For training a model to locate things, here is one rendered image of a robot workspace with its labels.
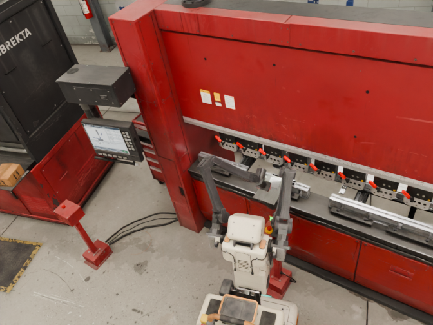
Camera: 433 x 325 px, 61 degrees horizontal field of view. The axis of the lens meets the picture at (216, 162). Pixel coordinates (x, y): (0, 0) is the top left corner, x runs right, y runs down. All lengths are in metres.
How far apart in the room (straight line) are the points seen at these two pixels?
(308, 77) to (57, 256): 3.26
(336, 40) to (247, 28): 0.53
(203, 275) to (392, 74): 2.48
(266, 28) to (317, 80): 0.42
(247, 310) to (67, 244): 2.55
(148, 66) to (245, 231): 1.31
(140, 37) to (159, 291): 2.30
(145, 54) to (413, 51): 1.63
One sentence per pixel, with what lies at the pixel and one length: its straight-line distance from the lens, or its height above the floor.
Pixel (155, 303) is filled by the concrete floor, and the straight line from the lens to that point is 3.68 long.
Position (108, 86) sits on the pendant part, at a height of 1.93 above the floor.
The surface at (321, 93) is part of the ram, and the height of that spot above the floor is 1.88.
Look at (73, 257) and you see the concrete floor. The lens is 4.32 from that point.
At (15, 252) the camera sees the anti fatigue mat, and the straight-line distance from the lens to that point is 4.74.
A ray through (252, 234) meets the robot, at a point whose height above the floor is 1.33.
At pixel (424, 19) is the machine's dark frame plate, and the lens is 2.17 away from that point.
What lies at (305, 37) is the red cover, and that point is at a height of 2.23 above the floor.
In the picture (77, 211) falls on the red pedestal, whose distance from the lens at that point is 3.57.
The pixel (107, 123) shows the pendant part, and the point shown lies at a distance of 2.93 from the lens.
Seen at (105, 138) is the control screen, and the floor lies 1.46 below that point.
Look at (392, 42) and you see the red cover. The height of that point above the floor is 2.26.
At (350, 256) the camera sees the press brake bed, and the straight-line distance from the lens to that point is 3.15.
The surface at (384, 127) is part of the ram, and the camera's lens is 2.32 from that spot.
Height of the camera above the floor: 3.15
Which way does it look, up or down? 42 degrees down
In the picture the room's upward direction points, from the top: 11 degrees counter-clockwise
